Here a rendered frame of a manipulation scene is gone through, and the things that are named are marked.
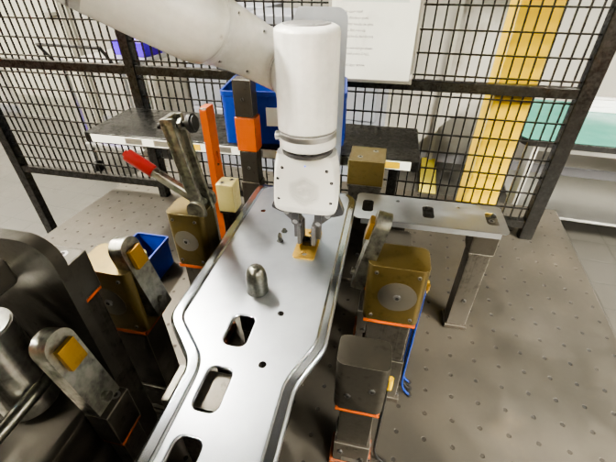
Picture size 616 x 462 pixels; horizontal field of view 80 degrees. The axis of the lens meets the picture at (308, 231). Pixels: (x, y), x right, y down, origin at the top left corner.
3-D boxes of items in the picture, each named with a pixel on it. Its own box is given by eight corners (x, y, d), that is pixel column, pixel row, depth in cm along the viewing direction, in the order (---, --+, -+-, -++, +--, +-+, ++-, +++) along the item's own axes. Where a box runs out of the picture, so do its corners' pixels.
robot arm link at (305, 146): (268, 135, 50) (269, 156, 52) (332, 140, 49) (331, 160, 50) (283, 115, 57) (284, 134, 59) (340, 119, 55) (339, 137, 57)
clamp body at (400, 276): (412, 408, 72) (453, 278, 52) (351, 396, 74) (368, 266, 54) (411, 379, 77) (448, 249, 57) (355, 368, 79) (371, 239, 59)
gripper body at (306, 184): (266, 148, 52) (271, 214, 58) (338, 154, 50) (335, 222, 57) (280, 129, 58) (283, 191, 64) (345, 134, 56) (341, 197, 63)
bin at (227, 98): (344, 147, 93) (347, 93, 85) (225, 143, 95) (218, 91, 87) (344, 124, 106) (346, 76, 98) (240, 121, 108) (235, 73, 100)
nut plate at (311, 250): (313, 260, 62) (313, 255, 61) (291, 258, 62) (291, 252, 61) (322, 232, 68) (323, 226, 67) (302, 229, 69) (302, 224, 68)
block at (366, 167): (368, 285, 99) (385, 162, 78) (339, 280, 101) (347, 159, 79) (371, 266, 106) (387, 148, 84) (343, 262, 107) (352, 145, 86)
